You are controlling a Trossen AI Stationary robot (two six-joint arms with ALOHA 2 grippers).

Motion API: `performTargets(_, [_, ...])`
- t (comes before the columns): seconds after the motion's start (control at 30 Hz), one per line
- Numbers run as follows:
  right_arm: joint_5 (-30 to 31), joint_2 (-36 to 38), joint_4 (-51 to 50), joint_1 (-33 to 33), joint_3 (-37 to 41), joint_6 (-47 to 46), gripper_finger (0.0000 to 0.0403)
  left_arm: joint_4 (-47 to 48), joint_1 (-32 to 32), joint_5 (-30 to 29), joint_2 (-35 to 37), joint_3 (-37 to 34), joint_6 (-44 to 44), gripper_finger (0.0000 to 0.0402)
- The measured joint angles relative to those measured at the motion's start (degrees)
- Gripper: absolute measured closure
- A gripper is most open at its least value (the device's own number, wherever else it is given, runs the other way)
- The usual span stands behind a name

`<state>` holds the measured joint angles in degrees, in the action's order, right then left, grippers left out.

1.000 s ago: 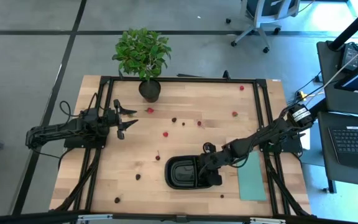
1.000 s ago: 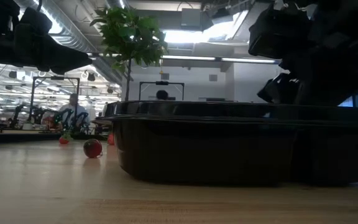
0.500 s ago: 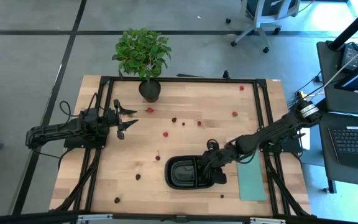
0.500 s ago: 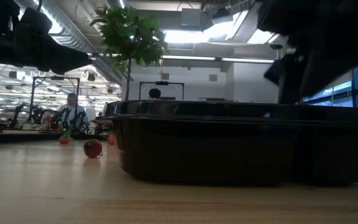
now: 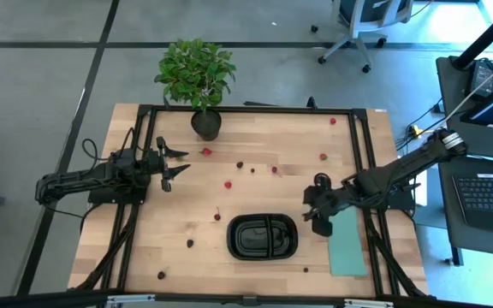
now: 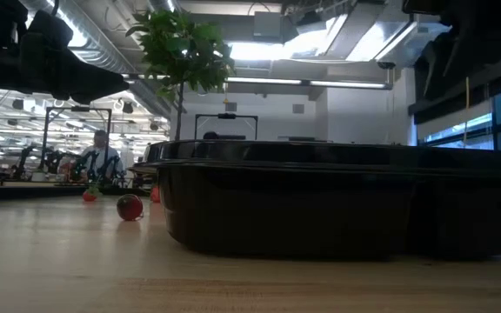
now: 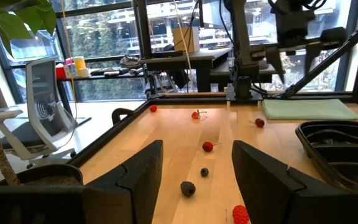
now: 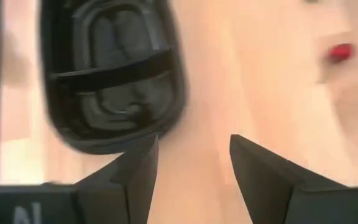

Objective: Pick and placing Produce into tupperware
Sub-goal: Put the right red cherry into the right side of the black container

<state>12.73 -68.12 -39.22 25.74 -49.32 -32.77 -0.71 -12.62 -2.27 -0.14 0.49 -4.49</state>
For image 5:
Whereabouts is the black power adapter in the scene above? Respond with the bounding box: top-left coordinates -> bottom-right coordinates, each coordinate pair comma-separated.
468,57 -> 493,102

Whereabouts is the black side desk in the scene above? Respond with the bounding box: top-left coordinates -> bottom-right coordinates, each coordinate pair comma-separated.
436,55 -> 493,260

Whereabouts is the white office chair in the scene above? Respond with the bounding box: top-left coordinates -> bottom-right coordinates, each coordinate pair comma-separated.
310,0 -> 414,74

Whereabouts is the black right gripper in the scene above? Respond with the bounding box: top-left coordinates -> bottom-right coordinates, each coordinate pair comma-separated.
301,172 -> 353,239

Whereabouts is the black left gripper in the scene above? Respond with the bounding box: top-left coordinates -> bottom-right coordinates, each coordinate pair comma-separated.
141,136 -> 191,193

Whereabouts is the green potted plant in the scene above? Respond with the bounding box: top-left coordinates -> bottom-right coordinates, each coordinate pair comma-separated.
154,37 -> 238,142

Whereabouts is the black plastic tupperware container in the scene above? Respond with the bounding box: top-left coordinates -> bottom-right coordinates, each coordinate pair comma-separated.
226,212 -> 300,262

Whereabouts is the green cloth mat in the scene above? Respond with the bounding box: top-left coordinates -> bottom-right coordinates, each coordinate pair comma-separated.
328,207 -> 368,278

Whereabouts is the black vertical pole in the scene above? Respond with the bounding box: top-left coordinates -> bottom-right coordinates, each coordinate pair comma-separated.
451,0 -> 493,72

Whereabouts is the black keyboard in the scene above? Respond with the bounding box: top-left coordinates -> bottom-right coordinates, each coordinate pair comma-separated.
451,172 -> 493,235

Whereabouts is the white cable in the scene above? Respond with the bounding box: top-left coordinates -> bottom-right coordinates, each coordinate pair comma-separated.
441,51 -> 493,129

